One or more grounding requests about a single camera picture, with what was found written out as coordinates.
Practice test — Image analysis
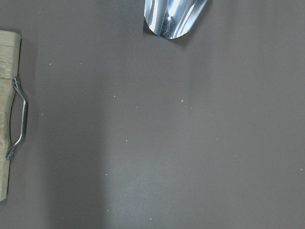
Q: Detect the metal ice scoop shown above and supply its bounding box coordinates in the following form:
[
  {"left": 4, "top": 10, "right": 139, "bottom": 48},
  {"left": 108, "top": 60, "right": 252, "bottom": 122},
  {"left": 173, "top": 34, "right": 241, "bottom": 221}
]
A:
[{"left": 144, "top": 0, "right": 208, "bottom": 40}]

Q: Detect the wooden cutting board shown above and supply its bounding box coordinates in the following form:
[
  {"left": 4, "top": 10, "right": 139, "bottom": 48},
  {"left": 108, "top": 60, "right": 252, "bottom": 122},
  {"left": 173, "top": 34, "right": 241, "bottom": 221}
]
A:
[{"left": 0, "top": 31, "right": 21, "bottom": 201}]

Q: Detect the metal cutting board handle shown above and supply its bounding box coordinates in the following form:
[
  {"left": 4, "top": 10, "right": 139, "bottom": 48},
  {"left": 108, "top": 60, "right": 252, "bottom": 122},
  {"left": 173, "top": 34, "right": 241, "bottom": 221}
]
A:
[{"left": 5, "top": 77, "right": 29, "bottom": 160}]

